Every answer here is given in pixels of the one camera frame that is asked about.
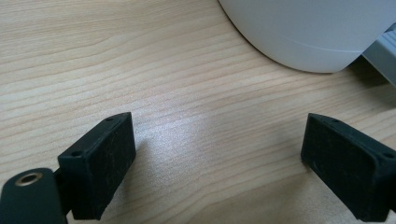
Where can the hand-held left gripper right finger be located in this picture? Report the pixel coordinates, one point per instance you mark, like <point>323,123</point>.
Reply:
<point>348,168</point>

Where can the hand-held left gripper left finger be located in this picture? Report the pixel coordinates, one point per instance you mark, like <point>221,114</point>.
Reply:
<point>96,165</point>

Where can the grey bin pedal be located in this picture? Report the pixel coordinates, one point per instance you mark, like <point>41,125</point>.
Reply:
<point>384,53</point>

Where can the white pedal trash bin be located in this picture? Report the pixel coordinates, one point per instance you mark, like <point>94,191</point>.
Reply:
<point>295,31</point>

